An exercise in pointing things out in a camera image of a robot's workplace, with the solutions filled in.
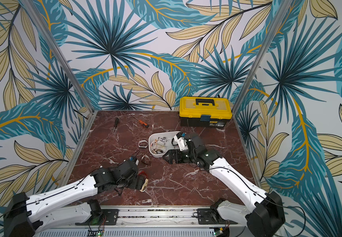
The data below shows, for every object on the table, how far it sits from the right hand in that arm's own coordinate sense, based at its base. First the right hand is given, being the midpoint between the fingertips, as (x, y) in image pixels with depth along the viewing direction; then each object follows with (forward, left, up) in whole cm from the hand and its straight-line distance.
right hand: (170, 156), depth 76 cm
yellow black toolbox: (+34, -24, -3) cm, 42 cm away
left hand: (-9, +18, -10) cm, 23 cm away
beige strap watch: (+17, +10, -15) cm, 25 cm away
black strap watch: (+18, -2, -17) cm, 25 cm away
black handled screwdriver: (+37, +39, -15) cm, 56 cm away
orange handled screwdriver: (+33, +18, -14) cm, 40 cm away
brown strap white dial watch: (+12, +9, -15) cm, 21 cm away
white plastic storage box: (+18, +7, -16) cm, 26 cm away
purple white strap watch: (+20, +4, -14) cm, 25 cm away
